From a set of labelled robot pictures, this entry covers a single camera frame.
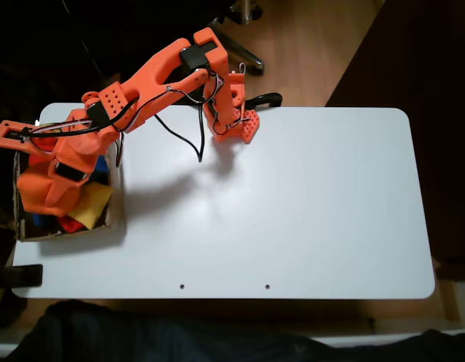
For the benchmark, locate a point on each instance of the narrow blue bean bag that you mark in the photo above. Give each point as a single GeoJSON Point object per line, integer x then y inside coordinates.
{"type": "Point", "coordinates": [38, 219]}

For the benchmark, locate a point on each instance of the square yellow bean bag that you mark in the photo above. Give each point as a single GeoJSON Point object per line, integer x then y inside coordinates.
{"type": "Point", "coordinates": [96, 203]}

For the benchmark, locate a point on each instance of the office chair base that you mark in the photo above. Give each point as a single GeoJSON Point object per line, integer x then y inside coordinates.
{"type": "Point", "coordinates": [247, 9]}

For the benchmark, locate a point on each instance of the cardboard box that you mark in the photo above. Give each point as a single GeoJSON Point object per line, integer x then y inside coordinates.
{"type": "Point", "coordinates": [117, 211]}

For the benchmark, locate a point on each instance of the large orange bean bag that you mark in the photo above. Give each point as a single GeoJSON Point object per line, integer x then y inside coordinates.
{"type": "Point", "coordinates": [32, 192]}

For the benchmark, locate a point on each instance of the large red bean bag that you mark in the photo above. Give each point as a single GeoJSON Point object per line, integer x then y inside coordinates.
{"type": "Point", "coordinates": [38, 160]}

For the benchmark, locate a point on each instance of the small red bean bag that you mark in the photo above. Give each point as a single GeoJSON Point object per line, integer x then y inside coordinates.
{"type": "Point", "coordinates": [72, 225]}

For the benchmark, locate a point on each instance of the black table clamp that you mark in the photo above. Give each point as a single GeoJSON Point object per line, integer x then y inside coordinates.
{"type": "Point", "coordinates": [26, 275]}

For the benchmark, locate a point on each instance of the person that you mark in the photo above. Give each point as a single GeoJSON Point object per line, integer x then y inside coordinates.
{"type": "Point", "coordinates": [141, 339]}

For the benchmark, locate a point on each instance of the large blue bean bag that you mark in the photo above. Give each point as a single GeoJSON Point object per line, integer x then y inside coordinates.
{"type": "Point", "coordinates": [101, 165]}

